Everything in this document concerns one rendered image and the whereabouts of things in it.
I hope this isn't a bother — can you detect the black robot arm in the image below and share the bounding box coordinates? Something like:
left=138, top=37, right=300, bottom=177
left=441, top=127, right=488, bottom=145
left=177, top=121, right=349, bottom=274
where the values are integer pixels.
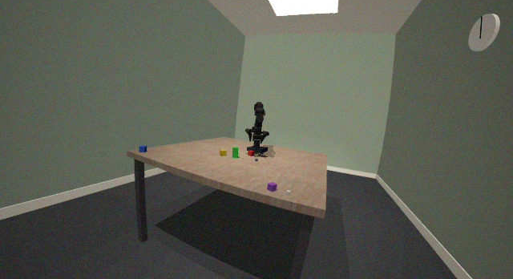
left=252, top=102, right=265, bottom=148

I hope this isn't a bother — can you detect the purple cube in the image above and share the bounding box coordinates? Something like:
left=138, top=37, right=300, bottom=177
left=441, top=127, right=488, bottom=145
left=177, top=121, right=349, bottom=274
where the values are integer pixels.
left=267, top=182, right=277, bottom=192

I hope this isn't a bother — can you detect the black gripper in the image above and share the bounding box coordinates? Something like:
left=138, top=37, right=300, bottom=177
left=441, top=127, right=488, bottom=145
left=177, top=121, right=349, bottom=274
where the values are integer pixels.
left=245, top=123, right=269, bottom=143

